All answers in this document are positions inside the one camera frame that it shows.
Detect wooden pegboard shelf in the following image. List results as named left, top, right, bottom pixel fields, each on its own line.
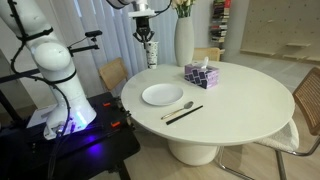
left=285, top=42, right=311, bottom=48
left=305, top=55, right=320, bottom=63
left=239, top=49, right=278, bottom=56
left=282, top=54, right=303, bottom=60

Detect stacked books tower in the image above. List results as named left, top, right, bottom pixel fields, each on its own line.
left=209, top=0, right=232, bottom=44

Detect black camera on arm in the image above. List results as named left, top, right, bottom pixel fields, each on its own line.
left=68, top=29, right=103, bottom=56

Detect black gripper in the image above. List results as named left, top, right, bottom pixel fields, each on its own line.
left=133, top=17, right=156, bottom=44

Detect black chopstick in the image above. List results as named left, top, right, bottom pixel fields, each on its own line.
left=166, top=105, right=204, bottom=126
left=165, top=105, right=204, bottom=126

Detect purple patterned tissue box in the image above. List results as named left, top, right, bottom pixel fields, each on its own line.
left=184, top=63, right=220, bottom=90

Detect pale flower bouquet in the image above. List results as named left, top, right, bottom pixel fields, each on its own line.
left=170, top=0, right=197, bottom=19

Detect rattan chair with white cushion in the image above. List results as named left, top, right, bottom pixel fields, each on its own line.
left=214, top=66, right=320, bottom=180

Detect light wooden chair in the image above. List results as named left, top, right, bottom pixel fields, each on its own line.
left=192, top=47, right=222, bottom=62

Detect wooden pegboard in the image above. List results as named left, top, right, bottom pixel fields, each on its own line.
left=239, top=0, right=320, bottom=64

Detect black metal frame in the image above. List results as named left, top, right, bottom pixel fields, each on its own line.
left=0, top=68, right=41, bottom=128

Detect white paper sheet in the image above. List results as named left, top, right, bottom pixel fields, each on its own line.
left=25, top=103, right=61, bottom=129

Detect black robot cart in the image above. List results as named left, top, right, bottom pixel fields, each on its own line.
left=0, top=92, right=142, bottom=180

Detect white table pedestal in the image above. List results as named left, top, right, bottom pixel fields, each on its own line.
left=166, top=138, right=219, bottom=167

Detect white round plate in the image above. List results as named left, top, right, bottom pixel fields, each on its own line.
left=141, top=82, right=185, bottom=107

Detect white tissue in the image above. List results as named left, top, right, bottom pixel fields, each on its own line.
left=194, top=56, right=210, bottom=71

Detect silver spoon with gold handle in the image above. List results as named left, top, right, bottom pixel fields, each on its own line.
left=160, top=100, right=195, bottom=121

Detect white patterned paper cup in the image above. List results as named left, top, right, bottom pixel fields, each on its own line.
left=145, top=40, right=160, bottom=70

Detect wooden chair with metal legs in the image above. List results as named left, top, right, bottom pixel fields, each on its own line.
left=98, top=57, right=129, bottom=93

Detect orange and black clamp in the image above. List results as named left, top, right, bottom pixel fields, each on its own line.
left=110, top=113, right=136, bottom=132
left=102, top=99, right=126, bottom=113

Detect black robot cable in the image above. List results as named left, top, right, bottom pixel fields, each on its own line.
left=6, top=0, right=173, bottom=180

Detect white vertical blinds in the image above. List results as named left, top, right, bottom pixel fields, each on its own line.
left=49, top=0, right=178, bottom=98

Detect tall white vase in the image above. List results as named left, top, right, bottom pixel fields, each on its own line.
left=173, top=16, right=195, bottom=68

